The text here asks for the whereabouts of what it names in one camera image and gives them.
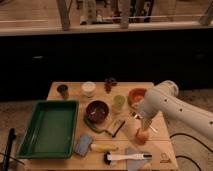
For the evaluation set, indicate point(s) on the black tan box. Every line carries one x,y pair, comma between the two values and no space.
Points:
114,127

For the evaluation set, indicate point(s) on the silver fork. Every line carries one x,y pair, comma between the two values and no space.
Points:
137,116

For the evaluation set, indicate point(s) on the dark red bowl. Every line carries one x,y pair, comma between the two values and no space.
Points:
97,111

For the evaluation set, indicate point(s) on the green chili pepper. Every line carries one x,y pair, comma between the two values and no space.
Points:
92,126

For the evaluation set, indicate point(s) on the green plastic tray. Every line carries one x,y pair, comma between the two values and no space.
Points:
51,131

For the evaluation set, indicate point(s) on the black stand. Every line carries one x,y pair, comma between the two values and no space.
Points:
7,158

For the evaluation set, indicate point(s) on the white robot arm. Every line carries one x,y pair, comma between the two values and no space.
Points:
163,97

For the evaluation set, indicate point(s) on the orange bowl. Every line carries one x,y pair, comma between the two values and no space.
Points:
135,95

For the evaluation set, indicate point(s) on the green plastic cup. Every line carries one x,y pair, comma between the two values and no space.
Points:
118,102

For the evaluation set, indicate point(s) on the blue sponge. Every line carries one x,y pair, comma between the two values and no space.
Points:
83,144

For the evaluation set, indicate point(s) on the yellow red apple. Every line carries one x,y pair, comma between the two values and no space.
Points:
141,136

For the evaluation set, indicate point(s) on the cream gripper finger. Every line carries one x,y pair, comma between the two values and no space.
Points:
148,123
143,124

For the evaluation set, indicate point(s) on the white paper cup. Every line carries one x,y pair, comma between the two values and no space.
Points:
88,88

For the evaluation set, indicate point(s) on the grey cloth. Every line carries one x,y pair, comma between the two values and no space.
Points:
135,165

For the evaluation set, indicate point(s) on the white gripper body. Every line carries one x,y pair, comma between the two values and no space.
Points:
146,110

